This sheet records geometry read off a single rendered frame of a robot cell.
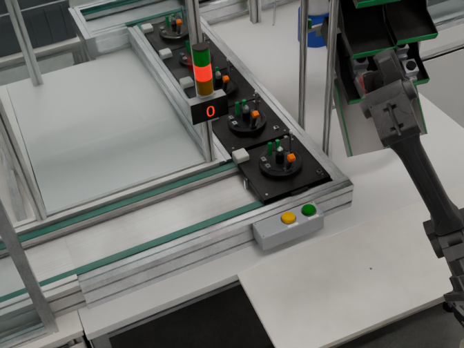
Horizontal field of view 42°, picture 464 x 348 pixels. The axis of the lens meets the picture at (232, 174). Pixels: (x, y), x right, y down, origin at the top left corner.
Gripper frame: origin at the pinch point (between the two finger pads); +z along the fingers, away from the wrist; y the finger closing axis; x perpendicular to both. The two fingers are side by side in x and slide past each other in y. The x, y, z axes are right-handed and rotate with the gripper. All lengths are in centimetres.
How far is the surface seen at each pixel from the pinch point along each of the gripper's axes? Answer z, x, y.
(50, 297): -2, 37, 105
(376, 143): 11.7, 23.4, -5.8
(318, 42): 92, -4, -24
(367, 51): -2.2, -8.6, -0.1
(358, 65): 5.2, -4.2, -0.1
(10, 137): 9, -7, 103
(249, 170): 20.3, 23.3, 36.0
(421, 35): -1.1, -9.2, -18.6
